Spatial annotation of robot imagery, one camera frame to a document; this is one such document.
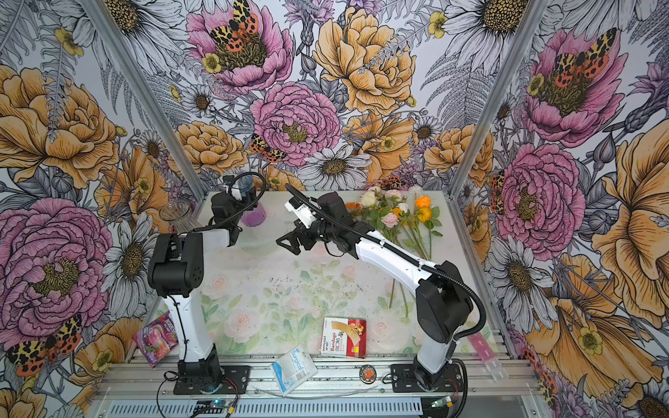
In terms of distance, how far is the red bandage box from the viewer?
30.5 inches

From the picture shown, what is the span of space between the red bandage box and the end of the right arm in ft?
0.89

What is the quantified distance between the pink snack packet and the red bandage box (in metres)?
0.46

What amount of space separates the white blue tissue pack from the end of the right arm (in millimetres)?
327

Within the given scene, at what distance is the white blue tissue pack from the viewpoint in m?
0.75

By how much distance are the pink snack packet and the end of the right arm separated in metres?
0.48
